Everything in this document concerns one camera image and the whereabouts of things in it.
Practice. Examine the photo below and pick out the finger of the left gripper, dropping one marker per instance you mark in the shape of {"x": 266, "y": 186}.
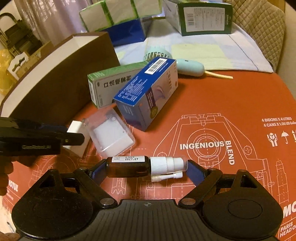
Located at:
{"x": 64, "y": 138}
{"x": 31, "y": 125}

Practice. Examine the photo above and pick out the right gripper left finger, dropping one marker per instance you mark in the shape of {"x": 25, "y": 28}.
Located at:
{"x": 97, "y": 173}

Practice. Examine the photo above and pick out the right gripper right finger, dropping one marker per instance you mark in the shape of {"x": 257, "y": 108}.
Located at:
{"x": 197, "y": 174}

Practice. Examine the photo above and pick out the white usb charger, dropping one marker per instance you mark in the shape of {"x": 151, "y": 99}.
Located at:
{"x": 78, "y": 138}

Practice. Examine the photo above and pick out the brown spray bottle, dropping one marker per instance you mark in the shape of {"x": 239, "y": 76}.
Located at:
{"x": 158, "y": 168}

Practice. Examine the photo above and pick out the left hand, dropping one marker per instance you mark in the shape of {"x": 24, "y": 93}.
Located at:
{"x": 7, "y": 168}

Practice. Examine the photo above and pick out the right hand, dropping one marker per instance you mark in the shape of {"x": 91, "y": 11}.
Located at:
{"x": 9, "y": 236}

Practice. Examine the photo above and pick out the yellow plastic bag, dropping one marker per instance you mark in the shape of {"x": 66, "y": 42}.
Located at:
{"x": 6, "y": 81}

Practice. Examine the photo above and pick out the clear plastic case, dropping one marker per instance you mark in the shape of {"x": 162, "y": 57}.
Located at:
{"x": 110, "y": 135}

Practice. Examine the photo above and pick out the brown white open box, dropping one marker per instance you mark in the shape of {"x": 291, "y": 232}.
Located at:
{"x": 56, "y": 88}

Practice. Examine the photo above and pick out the white hanger card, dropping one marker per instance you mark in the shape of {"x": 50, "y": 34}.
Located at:
{"x": 16, "y": 63}

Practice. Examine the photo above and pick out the green white medicine box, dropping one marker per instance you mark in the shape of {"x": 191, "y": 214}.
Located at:
{"x": 105, "y": 84}

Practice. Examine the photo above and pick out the orange printed cardboard mat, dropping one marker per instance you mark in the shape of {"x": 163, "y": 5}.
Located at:
{"x": 245, "y": 123}

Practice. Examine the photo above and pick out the brown cardboard box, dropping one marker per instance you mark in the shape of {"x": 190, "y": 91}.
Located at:
{"x": 42, "y": 52}

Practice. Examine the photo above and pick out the blue medicine box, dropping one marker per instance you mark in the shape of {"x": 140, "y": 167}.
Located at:
{"x": 142, "y": 98}

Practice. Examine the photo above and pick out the black folding rack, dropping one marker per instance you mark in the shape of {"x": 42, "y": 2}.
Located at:
{"x": 19, "y": 38}

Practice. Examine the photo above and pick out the purple lace curtain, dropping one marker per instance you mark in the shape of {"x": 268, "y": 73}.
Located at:
{"x": 53, "y": 21}

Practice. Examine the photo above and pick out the mint handheld fan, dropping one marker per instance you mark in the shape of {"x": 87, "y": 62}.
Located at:
{"x": 184, "y": 67}

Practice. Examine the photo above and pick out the blue box under tissues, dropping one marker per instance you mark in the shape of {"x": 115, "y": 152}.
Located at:
{"x": 129, "y": 32}

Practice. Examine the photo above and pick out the green tissue pack bundle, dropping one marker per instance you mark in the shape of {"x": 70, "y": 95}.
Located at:
{"x": 104, "y": 14}

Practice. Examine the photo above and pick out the pastel checked cloth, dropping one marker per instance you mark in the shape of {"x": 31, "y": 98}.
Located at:
{"x": 234, "y": 51}

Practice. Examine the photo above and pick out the dark green white box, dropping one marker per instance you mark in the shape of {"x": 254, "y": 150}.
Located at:
{"x": 199, "y": 17}

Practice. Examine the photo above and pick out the quilted beige chair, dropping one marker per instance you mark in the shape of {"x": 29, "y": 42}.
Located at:
{"x": 265, "y": 23}

